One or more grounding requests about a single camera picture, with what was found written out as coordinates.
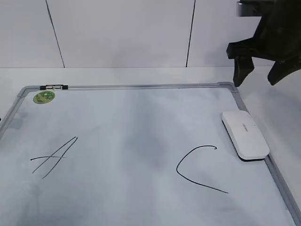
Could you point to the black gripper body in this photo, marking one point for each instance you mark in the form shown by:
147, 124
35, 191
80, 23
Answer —
277, 36

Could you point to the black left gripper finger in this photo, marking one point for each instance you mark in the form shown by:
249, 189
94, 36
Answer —
243, 67

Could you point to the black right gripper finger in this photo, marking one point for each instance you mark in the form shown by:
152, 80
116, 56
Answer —
282, 69

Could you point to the white board eraser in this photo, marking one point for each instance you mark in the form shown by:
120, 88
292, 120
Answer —
245, 135

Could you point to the round green magnet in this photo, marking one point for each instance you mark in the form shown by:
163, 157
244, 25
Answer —
44, 97

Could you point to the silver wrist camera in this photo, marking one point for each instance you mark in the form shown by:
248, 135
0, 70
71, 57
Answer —
249, 8

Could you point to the white board with grey frame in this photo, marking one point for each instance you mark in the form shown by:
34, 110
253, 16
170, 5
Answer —
137, 155

